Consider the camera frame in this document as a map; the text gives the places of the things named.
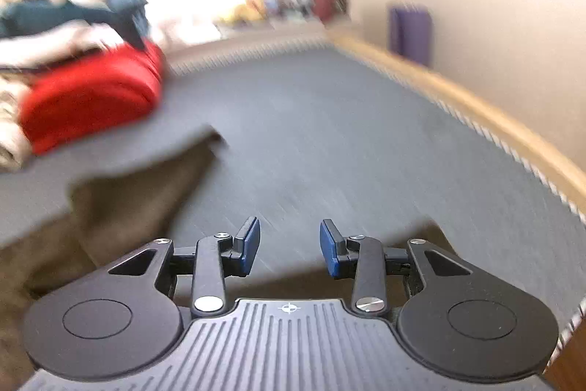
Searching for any brown ribbed towel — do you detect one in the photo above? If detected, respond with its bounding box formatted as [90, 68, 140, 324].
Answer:
[0, 128, 463, 391]

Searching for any cream folded blanket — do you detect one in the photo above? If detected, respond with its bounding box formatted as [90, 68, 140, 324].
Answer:
[0, 21, 116, 171]

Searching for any wooden bed frame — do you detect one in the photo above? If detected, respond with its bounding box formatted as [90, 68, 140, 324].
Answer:
[326, 26, 586, 215]

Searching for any folded dark clothes stack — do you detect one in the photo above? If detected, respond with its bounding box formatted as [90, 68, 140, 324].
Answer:
[0, 0, 151, 49]

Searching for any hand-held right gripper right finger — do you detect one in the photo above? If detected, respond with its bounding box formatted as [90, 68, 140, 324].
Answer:
[319, 219, 473, 320]

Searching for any red folded blanket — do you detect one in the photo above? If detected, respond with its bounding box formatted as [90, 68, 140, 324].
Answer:
[20, 40, 168, 156]

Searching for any purple mat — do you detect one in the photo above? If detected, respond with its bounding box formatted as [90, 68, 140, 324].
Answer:
[388, 3, 434, 67]

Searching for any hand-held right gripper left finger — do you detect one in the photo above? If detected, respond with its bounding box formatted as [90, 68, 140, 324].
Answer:
[108, 216, 262, 319]

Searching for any row of plush toys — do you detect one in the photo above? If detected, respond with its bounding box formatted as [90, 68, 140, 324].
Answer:
[214, 0, 318, 31]

